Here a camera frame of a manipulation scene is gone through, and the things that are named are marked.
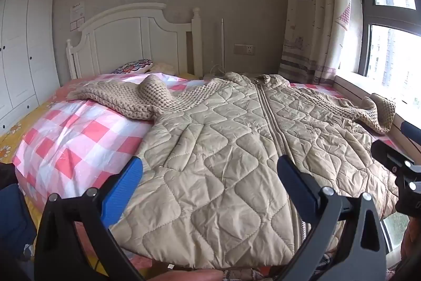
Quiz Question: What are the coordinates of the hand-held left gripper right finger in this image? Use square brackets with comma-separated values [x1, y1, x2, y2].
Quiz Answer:
[273, 155, 387, 281]

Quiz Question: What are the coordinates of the cream printed curtain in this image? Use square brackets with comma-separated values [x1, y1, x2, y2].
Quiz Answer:
[278, 0, 363, 86]

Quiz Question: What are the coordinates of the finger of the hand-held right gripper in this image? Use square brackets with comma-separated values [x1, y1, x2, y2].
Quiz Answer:
[400, 121, 421, 139]
[371, 139, 417, 174]

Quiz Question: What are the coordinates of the pink white checked duvet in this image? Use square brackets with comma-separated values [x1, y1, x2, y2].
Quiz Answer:
[13, 72, 400, 204]

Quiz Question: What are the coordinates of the white paper wall notice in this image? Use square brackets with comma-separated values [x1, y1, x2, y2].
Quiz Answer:
[69, 1, 86, 19]

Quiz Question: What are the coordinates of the white wardrobe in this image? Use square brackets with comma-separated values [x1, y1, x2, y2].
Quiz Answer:
[0, 0, 62, 137]

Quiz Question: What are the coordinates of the white wooden bed headboard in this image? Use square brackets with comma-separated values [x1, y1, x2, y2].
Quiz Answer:
[66, 3, 203, 80]

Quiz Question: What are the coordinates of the thin metal pole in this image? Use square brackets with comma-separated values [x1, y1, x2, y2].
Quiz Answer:
[220, 18, 226, 73]

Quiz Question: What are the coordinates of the person's right forearm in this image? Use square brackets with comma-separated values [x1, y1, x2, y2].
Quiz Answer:
[404, 218, 421, 257]

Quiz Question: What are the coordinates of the dark framed window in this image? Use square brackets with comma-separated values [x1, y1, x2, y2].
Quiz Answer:
[348, 0, 421, 111]

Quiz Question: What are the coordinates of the dark blue cloth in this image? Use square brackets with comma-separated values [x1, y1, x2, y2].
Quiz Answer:
[0, 183, 37, 259]

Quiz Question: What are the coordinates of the person's leg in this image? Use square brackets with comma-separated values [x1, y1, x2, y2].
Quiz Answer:
[157, 269, 228, 281]

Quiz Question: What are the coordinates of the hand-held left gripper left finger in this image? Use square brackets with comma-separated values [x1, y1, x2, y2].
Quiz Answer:
[34, 155, 155, 281]

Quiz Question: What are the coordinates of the colourful patterned pillow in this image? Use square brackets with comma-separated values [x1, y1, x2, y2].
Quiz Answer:
[111, 59, 155, 74]

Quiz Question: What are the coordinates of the wall socket plate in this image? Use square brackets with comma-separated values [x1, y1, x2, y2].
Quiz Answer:
[234, 43, 256, 55]

